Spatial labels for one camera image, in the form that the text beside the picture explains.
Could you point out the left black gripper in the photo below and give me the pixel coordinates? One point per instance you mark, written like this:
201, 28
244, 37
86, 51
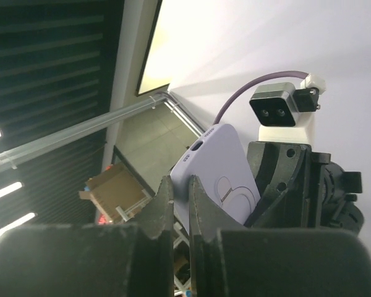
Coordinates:
289, 178

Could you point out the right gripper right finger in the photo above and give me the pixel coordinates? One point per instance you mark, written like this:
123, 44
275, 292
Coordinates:
228, 259

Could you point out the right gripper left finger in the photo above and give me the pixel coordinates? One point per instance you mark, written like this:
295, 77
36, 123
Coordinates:
130, 259

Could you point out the lilac phone case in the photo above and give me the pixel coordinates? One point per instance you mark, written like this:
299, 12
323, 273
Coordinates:
219, 160

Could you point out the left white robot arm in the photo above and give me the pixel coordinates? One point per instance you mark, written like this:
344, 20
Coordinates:
340, 191

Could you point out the cardboard box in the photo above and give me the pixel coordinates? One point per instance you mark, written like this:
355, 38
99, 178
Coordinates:
116, 193

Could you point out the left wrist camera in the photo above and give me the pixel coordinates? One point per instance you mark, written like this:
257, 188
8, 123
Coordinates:
282, 104

